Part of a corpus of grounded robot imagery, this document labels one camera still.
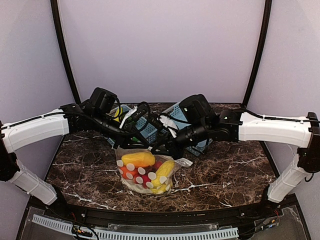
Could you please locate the yellow toy corn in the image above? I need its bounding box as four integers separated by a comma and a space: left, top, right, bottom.
155, 160, 175, 181

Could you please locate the clear dotted zip top bag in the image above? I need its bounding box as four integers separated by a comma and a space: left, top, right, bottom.
114, 147, 193, 195

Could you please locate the orange toy fruit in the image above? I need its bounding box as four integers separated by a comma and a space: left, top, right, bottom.
118, 166, 139, 180

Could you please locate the red toy strawberry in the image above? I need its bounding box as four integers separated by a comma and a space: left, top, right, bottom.
133, 174, 151, 188

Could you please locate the yellow toy lemon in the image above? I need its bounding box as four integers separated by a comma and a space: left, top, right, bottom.
150, 180, 173, 195

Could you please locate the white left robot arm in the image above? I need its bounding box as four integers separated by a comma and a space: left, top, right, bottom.
0, 87, 151, 208

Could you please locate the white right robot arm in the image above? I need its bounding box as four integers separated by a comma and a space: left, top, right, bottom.
151, 94, 320, 203

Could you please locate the small blue perforated basket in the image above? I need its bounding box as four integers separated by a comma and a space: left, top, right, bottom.
121, 104, 158, 144

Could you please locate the large blue perforated basket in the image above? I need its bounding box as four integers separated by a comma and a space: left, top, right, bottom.
163, 102, 213, 157

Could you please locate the yellow green toy banana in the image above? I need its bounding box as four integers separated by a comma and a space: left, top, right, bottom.
114, 107, 124, 123

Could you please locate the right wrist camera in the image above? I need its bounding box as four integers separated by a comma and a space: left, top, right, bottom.
149, 113, 179, 138

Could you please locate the black front table rail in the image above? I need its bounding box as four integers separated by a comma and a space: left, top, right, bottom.
49, 202, 276, 227

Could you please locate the white slotted cable duct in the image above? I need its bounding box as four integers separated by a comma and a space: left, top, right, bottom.
31, 214, 239, 240

